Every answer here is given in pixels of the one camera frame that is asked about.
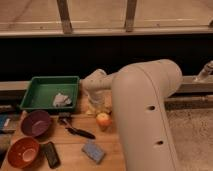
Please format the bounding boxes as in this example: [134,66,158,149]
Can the black handled brush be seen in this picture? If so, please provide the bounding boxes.
[58,112,95,139]

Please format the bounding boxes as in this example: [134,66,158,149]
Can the yellow banana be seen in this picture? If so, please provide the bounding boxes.
[86,107,111,115]

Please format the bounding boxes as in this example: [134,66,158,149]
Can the red yellow apple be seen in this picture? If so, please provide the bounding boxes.
[96,113,111,127]

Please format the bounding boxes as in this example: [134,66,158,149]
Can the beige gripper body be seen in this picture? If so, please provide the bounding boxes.
[89,91,106,110]

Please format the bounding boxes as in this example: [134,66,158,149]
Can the crumpled white cloth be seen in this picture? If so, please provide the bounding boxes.
[53,93,72,107]

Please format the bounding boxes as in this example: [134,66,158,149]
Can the orange bowl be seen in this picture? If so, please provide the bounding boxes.
[7,137,40,169]

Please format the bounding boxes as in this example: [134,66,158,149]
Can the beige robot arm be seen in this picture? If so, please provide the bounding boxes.
[82,59,182,171]

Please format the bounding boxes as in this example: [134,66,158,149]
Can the blue box at left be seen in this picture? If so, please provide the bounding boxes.
[0,114,20,132]

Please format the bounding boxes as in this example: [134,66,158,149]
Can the blue sponge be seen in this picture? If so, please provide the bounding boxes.
[82,141,105,164]

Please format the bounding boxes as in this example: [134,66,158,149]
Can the black rectangular remote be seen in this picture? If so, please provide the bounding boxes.
[42,142,60,169]

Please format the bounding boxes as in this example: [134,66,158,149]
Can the green plastic tray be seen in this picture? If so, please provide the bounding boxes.
[20,76,80,112]

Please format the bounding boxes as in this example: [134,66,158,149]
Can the metal clamp at right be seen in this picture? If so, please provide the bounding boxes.
[195,60,213,82]

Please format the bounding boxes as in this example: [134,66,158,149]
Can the purple bowl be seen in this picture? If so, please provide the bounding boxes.
[21,110,51,137]

